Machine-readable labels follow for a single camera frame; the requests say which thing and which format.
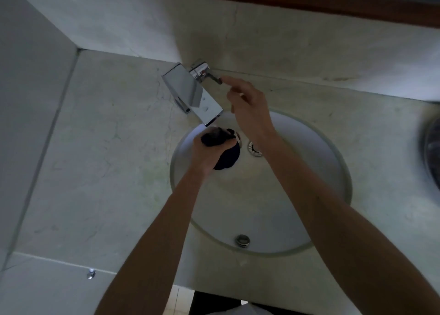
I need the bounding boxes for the black trousers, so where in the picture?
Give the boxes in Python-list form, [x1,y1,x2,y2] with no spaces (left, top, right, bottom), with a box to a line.
[188,290,310,315]

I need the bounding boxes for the person's right forearm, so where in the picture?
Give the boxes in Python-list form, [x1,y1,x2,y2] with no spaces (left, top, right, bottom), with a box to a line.
[261,136,440,315]

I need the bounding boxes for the black round tray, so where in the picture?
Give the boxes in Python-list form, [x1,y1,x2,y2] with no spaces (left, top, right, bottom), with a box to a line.
[423,117,440,190]

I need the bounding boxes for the chrome sink drain stopper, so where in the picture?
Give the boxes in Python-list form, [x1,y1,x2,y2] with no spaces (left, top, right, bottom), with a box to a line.
[247,141,264,158]

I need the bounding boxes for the dark blue cleaning cloth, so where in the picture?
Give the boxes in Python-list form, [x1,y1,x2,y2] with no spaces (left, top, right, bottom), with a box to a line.
[201,127,241,171]

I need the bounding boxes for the person's left hand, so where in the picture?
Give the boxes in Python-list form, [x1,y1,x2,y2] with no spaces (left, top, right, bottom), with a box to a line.
[191,126,238,174]

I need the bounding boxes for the person's left forearm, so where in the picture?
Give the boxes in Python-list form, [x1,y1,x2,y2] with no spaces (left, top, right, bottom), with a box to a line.
[94,165,210,315]

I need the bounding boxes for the white printed t-shirt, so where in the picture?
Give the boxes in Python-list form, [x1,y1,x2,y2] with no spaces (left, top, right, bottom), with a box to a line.
[206,304,282,315]

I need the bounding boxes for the chrome square faucet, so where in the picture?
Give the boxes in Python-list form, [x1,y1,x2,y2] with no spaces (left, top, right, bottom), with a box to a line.
[160,59,224,127]

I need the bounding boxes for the beige marble sink countertop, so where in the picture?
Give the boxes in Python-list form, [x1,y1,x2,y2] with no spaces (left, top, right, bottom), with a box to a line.
[13,50,440,315]

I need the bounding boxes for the white oval sink basin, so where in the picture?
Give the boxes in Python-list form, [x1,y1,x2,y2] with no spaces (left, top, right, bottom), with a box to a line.
[169,109,353,257]

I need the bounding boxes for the person's right hand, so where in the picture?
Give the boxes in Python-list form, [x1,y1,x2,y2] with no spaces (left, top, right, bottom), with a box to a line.
[220,76,278,151]

